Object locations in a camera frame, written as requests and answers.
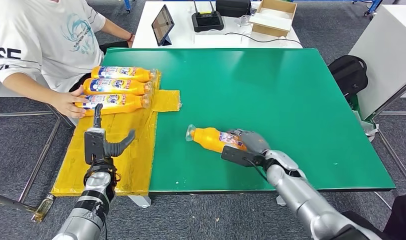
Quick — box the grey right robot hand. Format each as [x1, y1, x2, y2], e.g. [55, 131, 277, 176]
[226, 129, 271, 155]

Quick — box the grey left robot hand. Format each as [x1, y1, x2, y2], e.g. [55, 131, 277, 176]
[92, 103, 137, 159]

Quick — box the person's right hand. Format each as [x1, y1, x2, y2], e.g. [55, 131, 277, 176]
[52, 91, 91, 119]

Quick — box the orange detergent bottle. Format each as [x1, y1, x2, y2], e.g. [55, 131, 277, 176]
[82, 78, 155, 96]
[74, 92, 152, 117]
[185, 124, 249, 154]
[91, 65, 158, 84]

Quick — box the yellow taped cardboard mat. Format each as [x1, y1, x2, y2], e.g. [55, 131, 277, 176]
[50, 71, 182, 197]

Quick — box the black tablet on stand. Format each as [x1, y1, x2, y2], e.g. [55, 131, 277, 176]
[151, 3, 175, 47]

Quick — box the white table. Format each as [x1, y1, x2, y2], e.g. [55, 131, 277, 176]
[131, 0, 303, 49]

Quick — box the person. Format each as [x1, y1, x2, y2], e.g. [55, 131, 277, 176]
[0, 0, 136, 119]
[342, 194, 406, 240]

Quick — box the black router with antennas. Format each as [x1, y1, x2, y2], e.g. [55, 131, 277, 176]
[191, 0, 225, 33]

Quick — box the crumpled clear tape strip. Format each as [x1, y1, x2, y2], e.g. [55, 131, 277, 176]
[30, 193, 55, 223]

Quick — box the black case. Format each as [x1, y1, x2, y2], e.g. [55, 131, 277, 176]
[215, 0, 253, 18]

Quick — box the open cardboard box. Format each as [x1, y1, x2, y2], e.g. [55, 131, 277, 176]
[249, 0, 298, 38]

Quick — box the white plastic bag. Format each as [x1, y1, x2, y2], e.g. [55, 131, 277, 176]
[352, 109, 379, 142]

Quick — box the black backpack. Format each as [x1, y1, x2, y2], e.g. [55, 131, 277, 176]
[327, 54, 370, 100]

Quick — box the white foam sheet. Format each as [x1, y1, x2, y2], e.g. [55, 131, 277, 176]
[252, 8, 294, 32]

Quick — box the blue metal stand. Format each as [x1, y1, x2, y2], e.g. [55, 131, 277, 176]
[352, 0, 383, 17]

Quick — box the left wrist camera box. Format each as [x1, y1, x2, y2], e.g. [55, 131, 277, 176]
[83, 127, 107, 166]

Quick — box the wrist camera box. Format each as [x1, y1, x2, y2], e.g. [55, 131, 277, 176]
[83, 127, 107, 166]
[220, 145, 267, 168]

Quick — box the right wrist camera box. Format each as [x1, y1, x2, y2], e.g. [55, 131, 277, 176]
[220, 145, 267, 168]

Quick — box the steel frame table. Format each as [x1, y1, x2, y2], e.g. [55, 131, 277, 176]
[0, 41, 75, 213]

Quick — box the black cable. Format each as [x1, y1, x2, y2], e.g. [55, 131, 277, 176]
[224, 32, 303, 46]

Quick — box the white coiled cable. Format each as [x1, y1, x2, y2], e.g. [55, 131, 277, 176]
[234, 14, 254, 27]

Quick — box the steel leg frame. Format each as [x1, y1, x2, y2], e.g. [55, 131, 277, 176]
[368, 77, 406, 189]

